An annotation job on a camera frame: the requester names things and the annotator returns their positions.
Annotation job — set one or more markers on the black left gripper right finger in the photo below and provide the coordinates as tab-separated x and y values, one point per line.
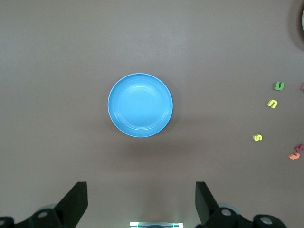
204	202

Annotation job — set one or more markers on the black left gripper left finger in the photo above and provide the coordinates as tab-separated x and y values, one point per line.
76	202

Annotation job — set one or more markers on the yellow foam letter s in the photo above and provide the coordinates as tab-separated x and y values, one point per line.
257	137

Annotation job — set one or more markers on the yellow foam letter u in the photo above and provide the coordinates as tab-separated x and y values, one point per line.
269	103

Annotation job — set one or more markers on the green foam letter n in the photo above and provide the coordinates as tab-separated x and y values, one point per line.
277	88

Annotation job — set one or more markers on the orange foam letter t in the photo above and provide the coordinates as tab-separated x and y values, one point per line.
294	156

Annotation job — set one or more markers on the dark red foam letter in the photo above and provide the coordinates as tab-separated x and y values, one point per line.
300	149

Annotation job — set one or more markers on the blue plate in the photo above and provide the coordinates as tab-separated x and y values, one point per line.
140	105

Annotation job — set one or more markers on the beige plate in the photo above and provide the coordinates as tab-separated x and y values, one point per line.
303	21

